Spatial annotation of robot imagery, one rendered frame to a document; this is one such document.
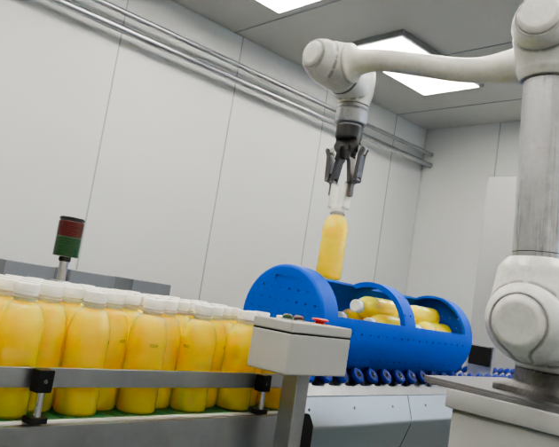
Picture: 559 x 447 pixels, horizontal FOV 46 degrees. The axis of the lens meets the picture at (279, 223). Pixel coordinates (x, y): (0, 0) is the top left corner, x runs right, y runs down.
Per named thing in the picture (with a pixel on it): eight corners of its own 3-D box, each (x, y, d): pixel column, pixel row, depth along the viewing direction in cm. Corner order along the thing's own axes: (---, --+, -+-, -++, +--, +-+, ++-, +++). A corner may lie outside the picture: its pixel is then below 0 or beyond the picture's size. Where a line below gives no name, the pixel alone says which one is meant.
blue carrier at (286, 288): (466, 386, 225) (478, 304, 228) (311, 384, 161) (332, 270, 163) (395, 366, 244) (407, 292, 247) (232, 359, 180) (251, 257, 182)
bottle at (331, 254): (340, 278, 173) (350, 210, 176) (313, 275, 174) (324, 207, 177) (341, 281, 180) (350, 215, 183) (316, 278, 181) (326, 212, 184)
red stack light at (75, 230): (87, 239, 165) (90, 224, 165) (64, 235, 160) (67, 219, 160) (73, 238, 169) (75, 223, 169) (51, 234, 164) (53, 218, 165)
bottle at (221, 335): (177, 403, 131) (192, 311, 133) (185, 398, 138) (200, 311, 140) (211, 409, 130) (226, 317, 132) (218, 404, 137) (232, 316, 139)
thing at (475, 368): (491, 386, 262) (495, 347, 264) (487, 386, 259) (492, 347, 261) (468, 380, 269) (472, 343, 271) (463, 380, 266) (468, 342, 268)
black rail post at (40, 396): (46, 424, 98) (57, 370, 99) (27, 425, 96) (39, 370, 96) (39, 420, 99) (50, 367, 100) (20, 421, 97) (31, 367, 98)
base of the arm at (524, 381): (618, 407, 146) (620, 381, 146) (565, 405, 133) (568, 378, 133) (543, 389, 160) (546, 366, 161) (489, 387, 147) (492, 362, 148)
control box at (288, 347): (345, 377, 136) (352, 327, 137) (284, 375, 121) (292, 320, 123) (308, 368, 143) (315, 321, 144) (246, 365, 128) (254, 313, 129)
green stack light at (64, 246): (82, 259, 164) (87, 239, 165) (60, 255, 159) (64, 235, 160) (69, 257, 168) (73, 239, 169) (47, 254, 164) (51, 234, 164)
